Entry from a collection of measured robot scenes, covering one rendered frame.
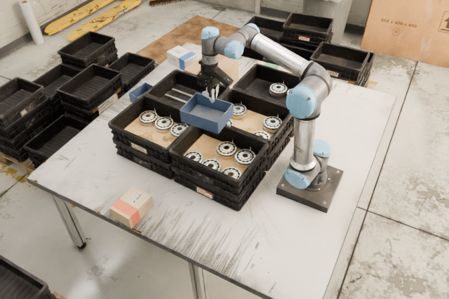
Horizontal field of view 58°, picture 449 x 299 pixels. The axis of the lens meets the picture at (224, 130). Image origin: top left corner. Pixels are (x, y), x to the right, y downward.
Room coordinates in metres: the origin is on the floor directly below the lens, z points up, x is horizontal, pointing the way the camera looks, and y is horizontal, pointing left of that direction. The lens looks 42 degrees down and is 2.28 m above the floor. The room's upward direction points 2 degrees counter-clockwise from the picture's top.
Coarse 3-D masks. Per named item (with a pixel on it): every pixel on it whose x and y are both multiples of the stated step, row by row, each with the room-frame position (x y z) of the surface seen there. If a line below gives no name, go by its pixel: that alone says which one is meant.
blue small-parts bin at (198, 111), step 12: (192, 96) 1.54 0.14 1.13; (204, 96) 1.54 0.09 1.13; (192, 108) 1.53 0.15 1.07; (204, 108) 1.53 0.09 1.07; (216, 108) 1.51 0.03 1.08; (228, 108) 1.48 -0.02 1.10; (192, 120) 1.41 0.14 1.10; (204, 120) 1.37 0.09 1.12; (216, 120) 1.43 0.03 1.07; (228, 120) 1.43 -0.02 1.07; (216, 132) 1.35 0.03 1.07
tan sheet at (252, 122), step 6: (252, 114) 1.76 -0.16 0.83; (258, 114) 1.76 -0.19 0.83; (234, 120) 1.71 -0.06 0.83; (240, 120) 1.71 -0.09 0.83; (246, 120) 1.71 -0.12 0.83; (252, 120) 1.70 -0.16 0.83; (258, 120) 1.70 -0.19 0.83; (240, 126) 1.66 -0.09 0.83; (246, 126) 1.66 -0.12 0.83; (252, 126) 1.65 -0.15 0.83; (258, 126) 1.65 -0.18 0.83; (252, 132) 1.60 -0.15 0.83; (270, 132) 1.60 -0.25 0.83
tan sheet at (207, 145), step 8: (200, 136) 1.59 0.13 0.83; (208, 136) 1.59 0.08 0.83; (200, 144) 1.53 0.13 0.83; (208, 144) 1.52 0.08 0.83; (216, 144) 1.52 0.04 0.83; (200, 152) 1.47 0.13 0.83; (208, 152) 1.46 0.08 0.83; (224, 160) 1.40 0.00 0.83; (232, 160) 1.40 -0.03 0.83; (240, 168) 1.34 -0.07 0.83
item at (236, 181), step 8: (192, 128) 1.54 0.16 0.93; (232, 128) 1.53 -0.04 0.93; (184, 136) 1.48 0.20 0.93; (248, 136) 1.47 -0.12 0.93; (176, 144) 1.43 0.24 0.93; (264, 152) 1.37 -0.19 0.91; (184, 160) 1.33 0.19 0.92; (192, 160) 1.31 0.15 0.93; (256, 160) 1.30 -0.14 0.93; (200, 168) 1.28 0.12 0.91; (208, 168) 1.26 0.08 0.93; (248, 168) 1.25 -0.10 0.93; (224, 176) 1.21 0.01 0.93; (240, 176) 1.20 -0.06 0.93
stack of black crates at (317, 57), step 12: (324, 48) 2.93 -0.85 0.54; (336, 48) 2.89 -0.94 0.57; (348, 48) 2.84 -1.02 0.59; (312, 60) 2.69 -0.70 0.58; (324, 60) 2.83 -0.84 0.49; (336, 60) 2.83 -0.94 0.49; (348, 60) 2.82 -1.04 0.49; (360, 60) 2.78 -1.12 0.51; (336, 72) 2.60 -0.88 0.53; (348, 72) 2.56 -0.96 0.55; (360, 72) 2.52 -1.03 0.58; (360, 84) 2.64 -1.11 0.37
